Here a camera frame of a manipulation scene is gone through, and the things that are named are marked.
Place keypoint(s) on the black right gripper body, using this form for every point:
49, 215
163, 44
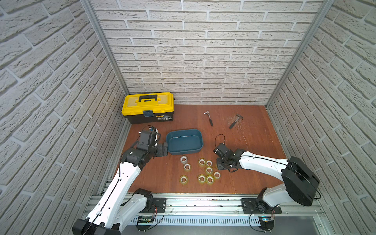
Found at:
221, 164

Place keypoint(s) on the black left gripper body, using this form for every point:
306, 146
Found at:
161, 149

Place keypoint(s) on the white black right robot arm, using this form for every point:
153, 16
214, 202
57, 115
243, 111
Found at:
299, 183

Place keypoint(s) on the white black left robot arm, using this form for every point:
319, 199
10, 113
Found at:
112, 214

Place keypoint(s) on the teal plastic storage box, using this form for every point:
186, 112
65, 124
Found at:
183, 142

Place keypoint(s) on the yellow black toolbox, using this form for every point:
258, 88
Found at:
146, 108

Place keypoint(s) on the red black ratchet wrench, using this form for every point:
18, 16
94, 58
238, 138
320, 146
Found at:
210, 119

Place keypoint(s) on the right circuit board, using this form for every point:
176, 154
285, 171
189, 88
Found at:
266, 223

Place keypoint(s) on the left green circuit board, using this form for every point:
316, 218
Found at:
145, 219

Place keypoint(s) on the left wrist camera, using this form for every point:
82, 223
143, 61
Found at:
152, 129

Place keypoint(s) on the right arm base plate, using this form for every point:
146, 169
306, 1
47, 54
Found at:
252, 207

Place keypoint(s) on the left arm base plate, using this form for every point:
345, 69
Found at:
157, 203

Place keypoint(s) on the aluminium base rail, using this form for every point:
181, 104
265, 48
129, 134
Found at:
219, 210

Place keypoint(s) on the left corner aluminium post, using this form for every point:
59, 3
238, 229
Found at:
89, 9

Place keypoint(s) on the corner aluminium post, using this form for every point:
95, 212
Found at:
89, 9
318, 19

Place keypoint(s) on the right corner aluminium post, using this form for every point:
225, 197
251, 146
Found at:
318, 19

